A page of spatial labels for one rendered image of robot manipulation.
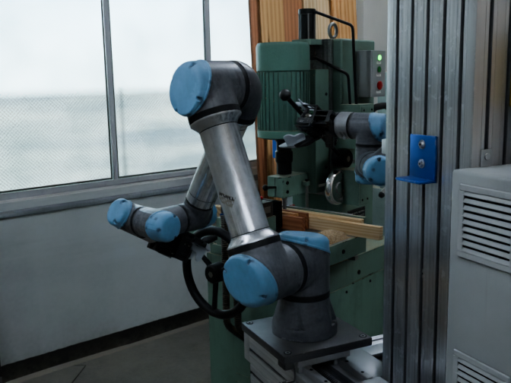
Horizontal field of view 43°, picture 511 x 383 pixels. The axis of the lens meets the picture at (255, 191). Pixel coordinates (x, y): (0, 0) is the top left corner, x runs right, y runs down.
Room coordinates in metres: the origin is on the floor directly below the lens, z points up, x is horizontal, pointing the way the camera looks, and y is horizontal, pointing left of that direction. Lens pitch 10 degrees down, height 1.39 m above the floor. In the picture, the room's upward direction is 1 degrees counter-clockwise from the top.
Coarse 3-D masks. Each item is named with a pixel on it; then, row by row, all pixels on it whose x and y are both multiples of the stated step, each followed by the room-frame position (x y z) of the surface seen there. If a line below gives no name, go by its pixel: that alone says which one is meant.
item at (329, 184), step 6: (330, 174) 2.14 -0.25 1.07; (336, 174) 2.14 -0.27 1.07; (342, 174) 2.17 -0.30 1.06; (330, 180) 2.12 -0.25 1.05; (336, 180) 2.15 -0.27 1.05; (342, 180) 2.17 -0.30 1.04; (330, 186) 2.12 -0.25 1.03; (336, 186) 2.15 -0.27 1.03; (342, 186) 2.17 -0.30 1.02; (330, 192) 2.12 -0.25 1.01; (336, 192) 2.15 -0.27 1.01; (342, 192) 2.17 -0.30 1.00; (330, 198) 2.12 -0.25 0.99; (336, 198) 2.14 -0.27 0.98; (342, 198) 2.17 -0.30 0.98; (336, 204) 2.15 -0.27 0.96
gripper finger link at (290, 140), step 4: (284, 136) 1.88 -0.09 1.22; (288, 136) 1.88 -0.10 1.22; (292, 136) 1.88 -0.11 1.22; (296, 136) 1.88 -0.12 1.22; (300, 136) 1.88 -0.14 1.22; (304, 136) 1.89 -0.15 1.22; (284, 140) 1.89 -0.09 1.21; (288, 140) 1.89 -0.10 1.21; (292, 140) 1.89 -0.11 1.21; (296, 140) 1.89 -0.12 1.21; (300, 140) 1.89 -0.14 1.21; (280, 144) 1.93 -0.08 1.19; (284, 144) 1.92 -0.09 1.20; (288, 144) 1.90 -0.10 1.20; (292, 144) 1.90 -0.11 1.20
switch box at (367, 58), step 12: (360, 60) 2.27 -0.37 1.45; (372, 60) 2.25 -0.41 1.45; (384, 60) 2.31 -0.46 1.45; (360, 72) 2.27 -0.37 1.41; (372, 72) 2.25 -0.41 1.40; (384, 72) 2.31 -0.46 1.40; (360, 84) 2.27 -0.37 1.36; (372, 84) 2.25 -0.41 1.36; (384, 84) 2.31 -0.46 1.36; (360, 96) 2.27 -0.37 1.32; (372, 96) 2.25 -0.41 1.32
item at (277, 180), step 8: (272, 176) 2.12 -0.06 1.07; (280, 176) 2.11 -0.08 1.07; (288, 176) 2.11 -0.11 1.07; (296, 176) 2.14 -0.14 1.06; (304, 176) 2.18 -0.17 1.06; (272, 184) 2.12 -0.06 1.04; (280, 184) 2.10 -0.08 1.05; (288, 184) 2.11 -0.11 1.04; (296, 184) 2.14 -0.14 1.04; (272, 192) 2.12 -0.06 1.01; (280, 192) 2.10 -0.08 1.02; (288, 192) 2.10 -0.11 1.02; (296, 192) 2.14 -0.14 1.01; (304, 192) 2.18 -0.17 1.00
